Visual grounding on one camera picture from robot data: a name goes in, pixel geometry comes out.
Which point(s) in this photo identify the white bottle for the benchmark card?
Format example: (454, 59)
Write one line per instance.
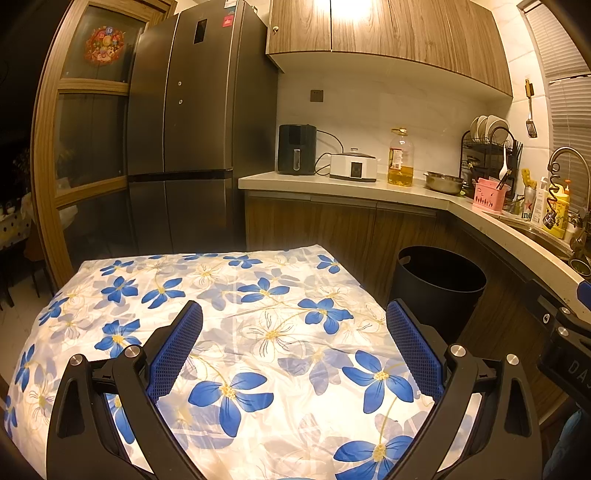
(539, 203)

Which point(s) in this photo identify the cooking oil bottle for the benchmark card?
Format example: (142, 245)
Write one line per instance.
(400, 166)

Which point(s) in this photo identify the wooden lower cabinets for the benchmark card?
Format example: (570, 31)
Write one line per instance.
(323, 221)

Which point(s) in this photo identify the black trash bin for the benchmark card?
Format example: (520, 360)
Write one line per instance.
(434, 295)

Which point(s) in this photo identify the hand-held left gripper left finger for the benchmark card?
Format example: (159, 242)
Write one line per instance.
(174, 350)

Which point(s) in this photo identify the wall switch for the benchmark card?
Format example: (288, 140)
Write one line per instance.
(316, 96)

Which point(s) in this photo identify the pink utensil basket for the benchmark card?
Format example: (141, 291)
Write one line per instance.
(489, 196)

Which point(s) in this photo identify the yellow bottle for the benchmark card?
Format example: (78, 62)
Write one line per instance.
(561, 212)

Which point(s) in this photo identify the hanging metal spatula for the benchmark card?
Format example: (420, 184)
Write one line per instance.
(532, 128)

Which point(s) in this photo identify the metal bowl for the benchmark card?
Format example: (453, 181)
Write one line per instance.
(443, 182)

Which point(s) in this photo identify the yellow sponge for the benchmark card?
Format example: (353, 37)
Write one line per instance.
(527, 178)

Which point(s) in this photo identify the white spoon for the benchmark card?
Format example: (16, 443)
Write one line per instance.
(504, 165)

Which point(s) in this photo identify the wooden upper cabinets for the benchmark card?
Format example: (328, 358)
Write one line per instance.
(392, 32)

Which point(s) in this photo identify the wooden cabinets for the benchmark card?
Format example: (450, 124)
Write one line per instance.
(323, 221)
(392, 32)

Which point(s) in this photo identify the dining table with dotted cloth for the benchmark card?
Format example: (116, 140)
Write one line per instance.
(16, 226)

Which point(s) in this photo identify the black dish rack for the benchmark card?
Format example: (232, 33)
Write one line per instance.
(471, 161)

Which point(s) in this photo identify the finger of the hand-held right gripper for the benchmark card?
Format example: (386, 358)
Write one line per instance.
(554, 314)

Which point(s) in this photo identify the metal faucet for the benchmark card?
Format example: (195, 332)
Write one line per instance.
(572, 150)

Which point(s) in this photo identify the black air fryer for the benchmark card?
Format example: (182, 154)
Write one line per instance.
(295, 147)

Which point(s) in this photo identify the window blinds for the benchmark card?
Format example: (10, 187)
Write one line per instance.
(563, 55)

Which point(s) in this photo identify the wooden glass door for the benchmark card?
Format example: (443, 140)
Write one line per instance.
(46, 138)

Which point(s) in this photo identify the white plate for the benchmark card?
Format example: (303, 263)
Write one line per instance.
(475, 127)
(498, 127)
(485, 125)

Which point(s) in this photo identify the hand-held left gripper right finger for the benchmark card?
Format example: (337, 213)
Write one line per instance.
(415, 350)

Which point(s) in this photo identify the metal sink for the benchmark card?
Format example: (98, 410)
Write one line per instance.
(535, 235)

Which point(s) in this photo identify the stone kitchen countertop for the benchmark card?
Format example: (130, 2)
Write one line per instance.
(323, 182)

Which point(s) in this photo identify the dark steel refrigerator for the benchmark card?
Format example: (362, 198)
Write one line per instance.
(184, 115)

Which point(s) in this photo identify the blue floral tablecloth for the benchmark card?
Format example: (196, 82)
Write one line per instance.
(277, 346)

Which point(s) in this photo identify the beer can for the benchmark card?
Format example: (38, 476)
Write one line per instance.
(528, 205)

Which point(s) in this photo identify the person's blue clothing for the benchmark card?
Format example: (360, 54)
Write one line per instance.
(572, 443)

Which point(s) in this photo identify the round red door sticker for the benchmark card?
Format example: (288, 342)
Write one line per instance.
(105, 44)

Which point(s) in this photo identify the white rice cooker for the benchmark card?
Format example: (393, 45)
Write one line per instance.
(353, 166)

